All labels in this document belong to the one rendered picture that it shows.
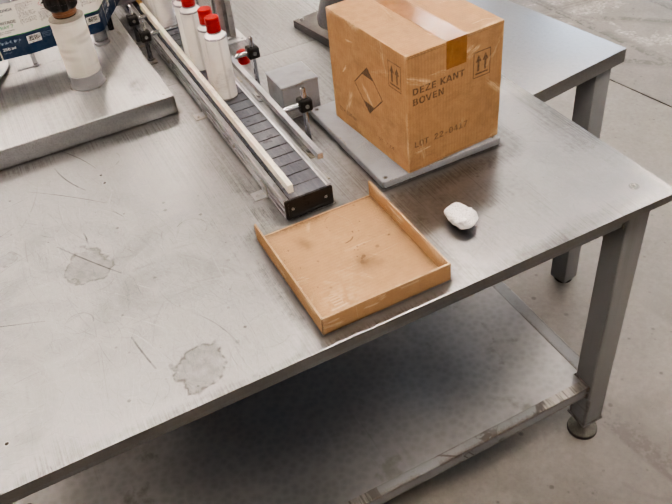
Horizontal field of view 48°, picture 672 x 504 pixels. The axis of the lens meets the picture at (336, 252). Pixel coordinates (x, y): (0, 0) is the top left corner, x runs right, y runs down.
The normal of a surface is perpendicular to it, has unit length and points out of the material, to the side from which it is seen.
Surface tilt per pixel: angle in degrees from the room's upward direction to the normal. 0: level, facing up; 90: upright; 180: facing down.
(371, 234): 0
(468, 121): 90
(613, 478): 0
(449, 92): 90
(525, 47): 0
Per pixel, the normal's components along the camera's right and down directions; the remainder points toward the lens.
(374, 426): -0.10, -0.75
